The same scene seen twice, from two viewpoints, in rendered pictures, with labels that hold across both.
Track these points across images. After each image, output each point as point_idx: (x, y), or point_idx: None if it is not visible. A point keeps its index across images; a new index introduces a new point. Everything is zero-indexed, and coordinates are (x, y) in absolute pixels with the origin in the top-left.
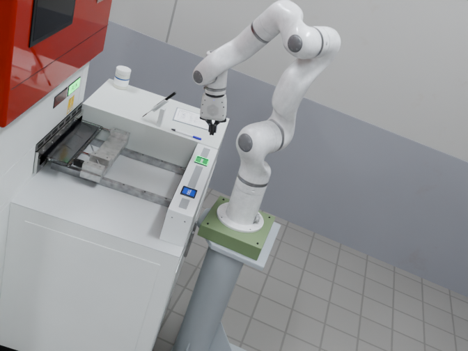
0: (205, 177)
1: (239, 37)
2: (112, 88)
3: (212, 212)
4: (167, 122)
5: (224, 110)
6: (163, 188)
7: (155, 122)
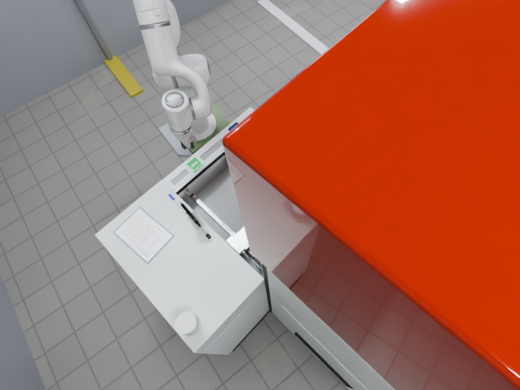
0: (207, 143)
1: (174, 47)
2: (206, 318)
3: (214, 135)
4: (184, 230)
5: None
6: (227, 184)
7: (197, 233)
